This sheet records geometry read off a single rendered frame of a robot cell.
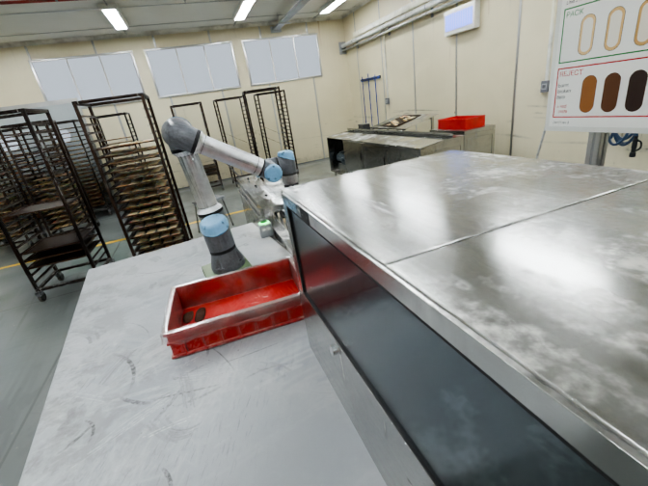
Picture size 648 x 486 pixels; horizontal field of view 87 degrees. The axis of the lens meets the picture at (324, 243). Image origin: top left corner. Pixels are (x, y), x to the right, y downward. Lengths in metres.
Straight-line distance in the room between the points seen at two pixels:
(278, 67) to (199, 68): 1.75
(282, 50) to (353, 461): 8.69
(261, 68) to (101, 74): 3.23
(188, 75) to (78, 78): 2.04
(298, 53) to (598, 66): 8.10
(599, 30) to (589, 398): 1.22
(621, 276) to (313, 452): 0.64
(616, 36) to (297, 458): 1.36
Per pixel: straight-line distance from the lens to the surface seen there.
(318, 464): 0.82
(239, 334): 1.15
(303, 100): 9.06
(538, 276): 0.39
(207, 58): 8.72
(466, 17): 6.02
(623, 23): 1.36
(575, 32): 1.44
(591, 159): 1.42
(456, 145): 4.57
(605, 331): 0.33
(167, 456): 0.95
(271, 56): 8.94
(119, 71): 8.73
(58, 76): 8.91
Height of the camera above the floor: 1.49
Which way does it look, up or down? 23 degrees down
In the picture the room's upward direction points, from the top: 9 degrees counter-clockwise
